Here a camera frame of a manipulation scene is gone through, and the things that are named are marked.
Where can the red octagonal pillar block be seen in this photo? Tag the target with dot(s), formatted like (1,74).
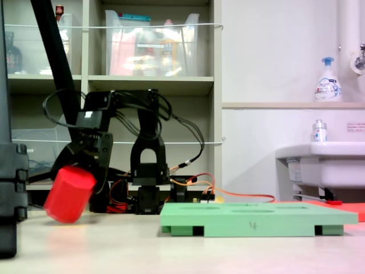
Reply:
(68,197)

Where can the black tripod brace bar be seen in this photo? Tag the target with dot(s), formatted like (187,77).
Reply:
(40,177)

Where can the low clear plastic bin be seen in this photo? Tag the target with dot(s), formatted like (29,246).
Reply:
(34,148)

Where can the beige shelf unit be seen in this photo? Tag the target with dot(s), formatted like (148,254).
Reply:
(151,81)

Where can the black tripod leg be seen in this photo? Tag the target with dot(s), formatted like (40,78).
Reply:
(54,57)
(4,85)

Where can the pink refill pouch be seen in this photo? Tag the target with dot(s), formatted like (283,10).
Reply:
(122,57)

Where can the tall clear plastic container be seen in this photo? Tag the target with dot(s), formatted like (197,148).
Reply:
(69,42)

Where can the dark glass bottle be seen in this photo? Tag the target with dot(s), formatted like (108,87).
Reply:
(13,57)

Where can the yellow refill pouch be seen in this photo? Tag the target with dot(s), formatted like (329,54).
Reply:
(169,57)

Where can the small brown bottle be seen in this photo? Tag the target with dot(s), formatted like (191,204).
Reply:
(59,11)

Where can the teal-topped box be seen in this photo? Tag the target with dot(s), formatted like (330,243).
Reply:
(134,17)

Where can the large clear storage bin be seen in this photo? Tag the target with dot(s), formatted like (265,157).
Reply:
(188,42)

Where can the green shape sorting board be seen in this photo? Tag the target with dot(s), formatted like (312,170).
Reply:
(256,219)

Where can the small clear silver-capped bottle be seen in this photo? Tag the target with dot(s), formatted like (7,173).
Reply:
(319,134)

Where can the white sink basin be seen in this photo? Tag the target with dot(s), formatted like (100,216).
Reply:
(328,168)

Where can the small red piece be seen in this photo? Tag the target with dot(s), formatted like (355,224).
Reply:
(334,202)

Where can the white blue pump soap bottle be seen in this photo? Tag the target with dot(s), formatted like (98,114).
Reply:
(328,88)

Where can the metal faucet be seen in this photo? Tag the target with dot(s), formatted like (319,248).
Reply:
(359,61)

